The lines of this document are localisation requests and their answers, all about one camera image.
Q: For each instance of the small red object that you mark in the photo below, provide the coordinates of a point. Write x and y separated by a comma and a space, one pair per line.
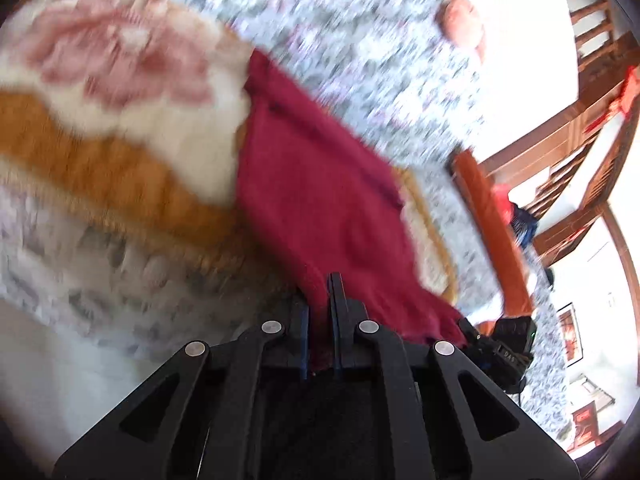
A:
501, 200

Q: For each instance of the blue cloth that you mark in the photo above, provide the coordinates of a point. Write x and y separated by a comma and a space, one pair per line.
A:
524, 225

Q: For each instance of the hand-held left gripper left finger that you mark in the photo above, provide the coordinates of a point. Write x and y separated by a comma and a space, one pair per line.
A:
302, 332

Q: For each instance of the brown wooden frame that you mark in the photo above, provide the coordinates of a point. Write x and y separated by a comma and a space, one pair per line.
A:
565, 125

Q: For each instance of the red hanging decoration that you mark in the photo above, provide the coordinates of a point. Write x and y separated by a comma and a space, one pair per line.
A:
625, 95

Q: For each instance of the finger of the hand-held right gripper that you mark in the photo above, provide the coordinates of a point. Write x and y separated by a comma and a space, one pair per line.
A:
470, 334

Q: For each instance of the orange cushion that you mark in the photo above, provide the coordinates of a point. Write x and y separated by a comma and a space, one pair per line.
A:
492, 225

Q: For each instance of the dark red sweater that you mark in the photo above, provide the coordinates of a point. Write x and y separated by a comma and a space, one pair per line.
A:
320, 200

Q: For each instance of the orange floral plush blanket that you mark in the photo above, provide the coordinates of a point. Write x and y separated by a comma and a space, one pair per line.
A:
125, 160

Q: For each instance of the grey floral bedsheet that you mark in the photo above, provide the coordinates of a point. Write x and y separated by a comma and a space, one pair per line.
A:
360, 35

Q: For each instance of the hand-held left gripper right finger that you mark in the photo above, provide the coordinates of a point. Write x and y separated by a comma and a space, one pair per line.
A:
334, 330

